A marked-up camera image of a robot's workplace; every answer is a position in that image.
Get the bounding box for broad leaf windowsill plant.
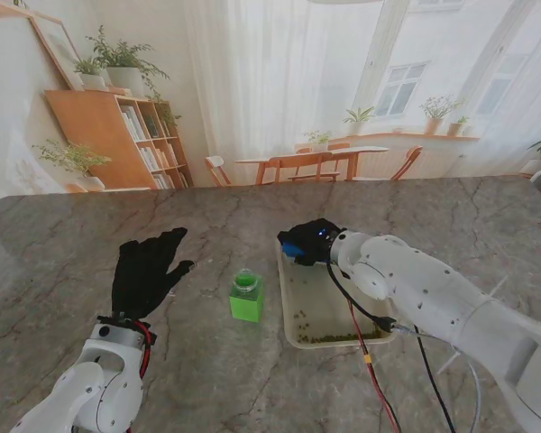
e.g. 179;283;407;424
343;106;375;136

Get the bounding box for small table plant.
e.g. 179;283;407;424
304;130;334;152

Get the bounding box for large potted plant white pot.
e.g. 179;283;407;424
86;24;170;99

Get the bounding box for wooden picture frame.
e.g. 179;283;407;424
29;15;86;92

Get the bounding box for blue plastic scraper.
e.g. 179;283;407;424
282;241;306;261

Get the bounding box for red black arm cable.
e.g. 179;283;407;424
326;261;456;433
125;319;159;433

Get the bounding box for leafy potted plant beside bookshelf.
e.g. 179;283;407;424
32;139;114;193

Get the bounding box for red black left arm cable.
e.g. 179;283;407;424
125;319;159;433

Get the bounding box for red black right arm cable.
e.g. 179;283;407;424
326;261;456;433

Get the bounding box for translucent plastic baking tray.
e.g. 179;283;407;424
275;236;400;349

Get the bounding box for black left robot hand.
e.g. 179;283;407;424
110;227;197;322

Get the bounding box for scattered green beans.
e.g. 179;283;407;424
290;270;384;344

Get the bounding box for wooden bookshelf with books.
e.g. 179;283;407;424
43;88;195;190

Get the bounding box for white wooden dining table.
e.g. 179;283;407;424
234;144;390;186

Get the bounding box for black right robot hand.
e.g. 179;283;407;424
277;217;347;268

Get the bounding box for green square glass jar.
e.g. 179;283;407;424
228;268;265;322

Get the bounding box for small potted plant white pot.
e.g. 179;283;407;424
71;56;109;91

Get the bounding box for white seat wooden chair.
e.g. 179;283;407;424
204;155;234;188

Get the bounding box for tall windowsill plant orange pot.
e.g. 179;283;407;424
419;95;461;135

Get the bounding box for small windowsill plant orange pot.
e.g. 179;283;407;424
448;115;472;138

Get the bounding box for wooden slat back chair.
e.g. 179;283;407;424
255;152;335;186

